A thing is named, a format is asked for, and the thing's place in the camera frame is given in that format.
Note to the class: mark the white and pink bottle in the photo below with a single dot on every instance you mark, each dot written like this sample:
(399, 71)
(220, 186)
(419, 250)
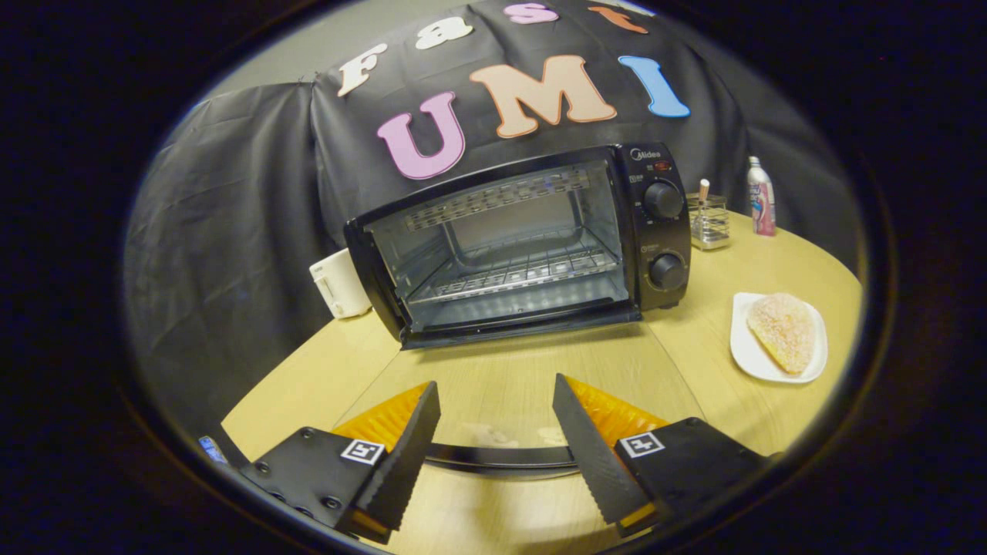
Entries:
(762, 200)

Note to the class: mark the sugar-coated cream bun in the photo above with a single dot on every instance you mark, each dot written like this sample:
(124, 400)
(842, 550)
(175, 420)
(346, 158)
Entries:
(783, 331)

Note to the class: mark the white pop-up toaster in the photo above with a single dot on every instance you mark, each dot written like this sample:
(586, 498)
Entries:
(339, 285)

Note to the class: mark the black toaster oven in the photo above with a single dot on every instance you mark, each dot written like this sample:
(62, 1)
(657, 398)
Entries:
(655, 231)

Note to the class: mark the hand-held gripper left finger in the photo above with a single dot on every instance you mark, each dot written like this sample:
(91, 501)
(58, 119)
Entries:
(401, 470)

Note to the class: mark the white plate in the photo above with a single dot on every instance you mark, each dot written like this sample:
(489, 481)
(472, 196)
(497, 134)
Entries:
(748, 354)

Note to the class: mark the wooden stick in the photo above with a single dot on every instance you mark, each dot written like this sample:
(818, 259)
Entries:
(703, 189)

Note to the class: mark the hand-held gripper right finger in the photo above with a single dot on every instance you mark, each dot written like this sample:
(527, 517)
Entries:
(590, 455)

